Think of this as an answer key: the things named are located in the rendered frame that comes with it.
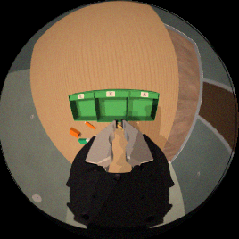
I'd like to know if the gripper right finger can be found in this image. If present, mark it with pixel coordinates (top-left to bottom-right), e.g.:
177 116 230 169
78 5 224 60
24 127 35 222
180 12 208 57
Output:
121 119 174 188

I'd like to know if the green and beige eraser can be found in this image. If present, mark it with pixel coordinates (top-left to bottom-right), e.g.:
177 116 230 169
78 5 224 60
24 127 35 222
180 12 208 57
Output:
78 138 90 144

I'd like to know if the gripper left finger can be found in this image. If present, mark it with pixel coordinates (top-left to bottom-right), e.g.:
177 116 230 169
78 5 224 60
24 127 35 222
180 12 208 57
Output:
66 119 118 187

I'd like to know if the green rack of bins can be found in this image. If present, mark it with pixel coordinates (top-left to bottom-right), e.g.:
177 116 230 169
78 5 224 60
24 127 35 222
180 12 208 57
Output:
68 89 160 122

